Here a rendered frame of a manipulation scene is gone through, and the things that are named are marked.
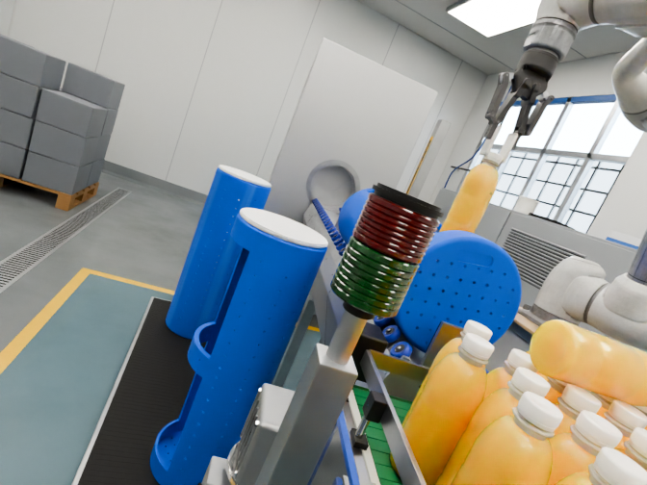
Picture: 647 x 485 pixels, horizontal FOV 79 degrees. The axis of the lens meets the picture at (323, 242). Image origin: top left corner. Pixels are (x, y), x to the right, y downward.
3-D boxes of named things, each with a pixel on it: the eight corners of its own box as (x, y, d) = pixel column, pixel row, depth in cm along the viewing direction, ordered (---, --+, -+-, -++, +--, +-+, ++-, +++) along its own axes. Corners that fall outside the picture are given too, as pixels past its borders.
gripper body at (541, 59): (546, 66, 89) (527, 106, 91) (515, 51, 88) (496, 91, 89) (569, 61, 82) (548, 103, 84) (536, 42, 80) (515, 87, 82)
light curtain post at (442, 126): (333, 375, 254) (447, 123, 221) (334, 381, 248) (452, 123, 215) (324, 373, 253) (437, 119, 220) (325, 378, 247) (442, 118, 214)
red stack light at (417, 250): (406, 250, 37) (424, 213, 37) (431, 272, 31) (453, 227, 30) (346, 227, 36) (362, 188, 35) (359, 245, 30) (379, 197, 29)
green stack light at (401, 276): (385, 296, 38) (406, 251, 37) (405, 326, 32) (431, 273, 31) (325, 275, 37) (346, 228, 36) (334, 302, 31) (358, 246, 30)
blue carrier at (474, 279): (393, 258, 174) (410, 195, 167) (499, 369, 90) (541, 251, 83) (331, 245, 169) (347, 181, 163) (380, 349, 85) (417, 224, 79)
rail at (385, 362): (541, 418, 79) (548, 405, 78) (543, 420, 78) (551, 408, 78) (362, 362, 71) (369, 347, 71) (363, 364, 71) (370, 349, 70)
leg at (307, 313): (273, 404, 204) (318, 298, 192) (273, 411, 198) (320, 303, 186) (263, 400, 203) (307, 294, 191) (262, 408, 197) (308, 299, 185)
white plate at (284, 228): (297, 218, 136) (296, 221, 136) (225, 200, 117) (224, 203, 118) (346, 251, 115) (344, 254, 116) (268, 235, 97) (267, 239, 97)
